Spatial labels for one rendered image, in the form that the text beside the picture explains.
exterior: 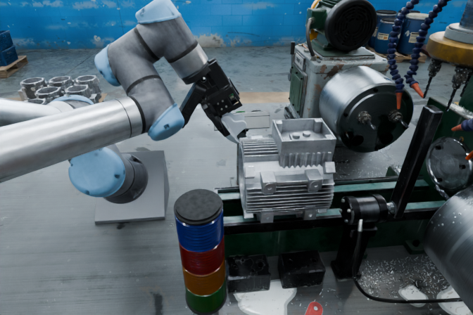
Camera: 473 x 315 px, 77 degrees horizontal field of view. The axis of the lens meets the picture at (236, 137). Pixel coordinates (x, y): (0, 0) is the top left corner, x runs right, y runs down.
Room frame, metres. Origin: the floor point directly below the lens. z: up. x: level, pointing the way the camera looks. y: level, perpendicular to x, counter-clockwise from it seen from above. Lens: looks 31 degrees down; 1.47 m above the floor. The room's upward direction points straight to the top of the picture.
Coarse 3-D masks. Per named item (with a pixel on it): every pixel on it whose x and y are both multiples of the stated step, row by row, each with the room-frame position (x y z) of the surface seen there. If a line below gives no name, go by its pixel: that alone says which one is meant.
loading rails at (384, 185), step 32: (224, 192) 0.63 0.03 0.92; (352, 192) 0.64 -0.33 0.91; (384, 192) 0.65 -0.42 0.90; (416, 192) 0.66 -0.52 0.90; (224, 224) 0.51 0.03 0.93; (256, 224) 0.51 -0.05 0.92; (288, 224) 0.52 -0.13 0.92; (320, 224) 0.52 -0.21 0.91; (384, 224) 0.54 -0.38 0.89; (416, 224) 0.55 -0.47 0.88
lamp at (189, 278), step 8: (224, 264) 0.26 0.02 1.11; (184, 272) 0.25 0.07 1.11; (216, 272) 0.25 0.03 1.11; (224, 272) 0.26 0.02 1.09; (184, 280) 0.25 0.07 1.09; (192, 280) 0.24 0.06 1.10; (200, 280) 0.24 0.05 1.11; (208, 280) 0.24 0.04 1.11; (216, 280) 0.25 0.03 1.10; (224, 280) 0.26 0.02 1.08; (192, 288) 0.24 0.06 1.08; (200, 288) 0.24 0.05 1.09; (208, 288) 0.24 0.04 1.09; (216, 288) 0.25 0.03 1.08
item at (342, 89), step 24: (360, 72) 0.93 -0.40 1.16; (336, 96) 0.89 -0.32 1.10; (360, 96) 0.82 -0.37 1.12; (384, 96) 0.83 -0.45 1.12; (408, 96) 0.83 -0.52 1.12; (336, 120) 0.83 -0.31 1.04; (360, 120) 0.80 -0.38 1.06; (384, 120) 0.83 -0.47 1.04; (408, 120) 0.84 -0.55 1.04; (360, 144) 0.82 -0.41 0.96; (384, 144) 0.84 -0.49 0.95
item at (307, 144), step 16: (272, 128) 0.63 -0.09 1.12; (288, 128) 0.63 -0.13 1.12; (304, 128) 0.64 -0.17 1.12; (320, 128) 0.62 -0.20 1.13; (288, 144) 0.54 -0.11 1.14; (304, 144) 0.54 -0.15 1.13; (320, 144) 0.54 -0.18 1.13; (288, 160) 0.54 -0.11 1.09; (304, 160) 0.54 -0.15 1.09; (320, 160) 0.54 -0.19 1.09
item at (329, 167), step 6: (240, 138) 0.64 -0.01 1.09; (246, 138) 0.64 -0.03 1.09; (240, 144) 0.63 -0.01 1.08; (324, 162) 0.53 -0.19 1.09; (330, 162) 0.53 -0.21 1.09; (246, 168) 0.51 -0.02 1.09; (252, 168) 0.51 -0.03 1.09; (324, 168) 0.53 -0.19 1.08; (330, 168) 0.52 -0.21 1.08; (246, 174) 0.50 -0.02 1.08; (252, 174) 0.50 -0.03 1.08; (318, 210) 0.52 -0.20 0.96; (324, 210) 0.52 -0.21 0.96; (246, 216) 0.50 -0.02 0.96; (252, 216) 0.50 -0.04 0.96
